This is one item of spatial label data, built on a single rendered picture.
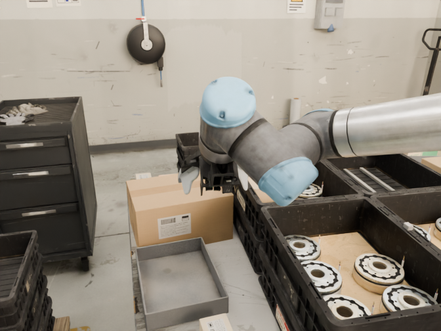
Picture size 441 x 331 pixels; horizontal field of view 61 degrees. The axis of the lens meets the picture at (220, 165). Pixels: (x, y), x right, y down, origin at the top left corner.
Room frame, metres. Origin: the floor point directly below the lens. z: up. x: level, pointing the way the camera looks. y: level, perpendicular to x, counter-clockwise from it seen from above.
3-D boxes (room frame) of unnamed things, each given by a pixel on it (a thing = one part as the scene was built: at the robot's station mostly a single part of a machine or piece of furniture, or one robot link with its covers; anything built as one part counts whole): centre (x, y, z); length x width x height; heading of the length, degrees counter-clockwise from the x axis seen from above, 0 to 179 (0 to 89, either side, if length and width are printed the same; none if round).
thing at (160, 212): (1.08, 0.14, 0.78); 0.30 x 0.22 x 0.16; 110
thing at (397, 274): (0.67, -0.35, 0.86); 0.10 x 0.10 x 0.01
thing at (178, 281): (0.81, 0.11, 0.73); 0.27 x 0.20 x 0.05; 17
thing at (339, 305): (0.54, -0.23, 0.86); 0.05 x 0.05 x 0.01
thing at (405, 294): (0.57, -0.37, 0.86); 0.05 x 0.05 x 0.01
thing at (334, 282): (0.65, -0.21, 0.86); 0.10 x 0.10 x 0.01
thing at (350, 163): (1.11, -0.50, 0.87); 0.40 x 0.30 x 0.11; 11
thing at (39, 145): (1.95, 1.00, 0.45); 0.60 x 0.45 x 0.90; 15
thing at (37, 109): (2.06, 1.08, 0.88); 0.29 x 0.22 x 0.03; 15
